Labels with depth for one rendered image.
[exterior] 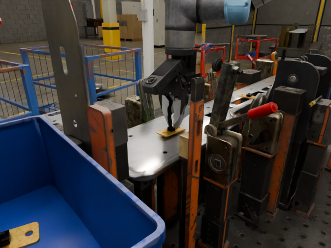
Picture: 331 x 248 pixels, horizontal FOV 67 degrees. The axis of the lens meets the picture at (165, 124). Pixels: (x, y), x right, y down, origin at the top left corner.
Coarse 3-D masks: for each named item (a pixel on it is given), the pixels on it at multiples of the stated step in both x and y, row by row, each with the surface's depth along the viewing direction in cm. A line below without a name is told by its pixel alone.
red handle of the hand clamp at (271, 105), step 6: (270, 102) 48; (258, 108) 49; (264, 108) 48; (270, 108) 47; (276, 108) 47; (246, 114) 51; (252, 114) 50; (258, 114) 49; (264, 114) 49; (228, 120) 55; (234, 120) 54; (240, 120) 53; (246, 120) 52; (222, 126) 56
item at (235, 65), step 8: (216, 64) 52; (224, 64) 50; (232, 64) 50; (224, 72) 51; (232, 72) 51; (240, 72) 50; (224, 80) 51; (232, 80) 52; (224, 88) 52; (232, 88) 54; (216, 96) 54; (224, 96) 53; (216, 104) 55; (224, 104) 54; (216, 112) 55; (224, 112) 56; (216, 120) 56; (224, 120) 58
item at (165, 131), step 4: (168, 128) 69; (172, 128) 68; (180, 128) 71; (184, 128) 71; (160, 132) 68; (164, 132) 68; (168, 132) 68; (172, 132) 68; (176, 132) 68; (164, 136) 66
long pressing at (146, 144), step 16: (272, 80) 127; (208, 112) 85; (144, 128) 73; (160, 128) 73; (128, 144) 64; (144, 144) 64; (160, 144) 64; (176, 144) 64; (144, 160) 57; (160, 160) 57; (176, 160) 57; (144, 176) 51
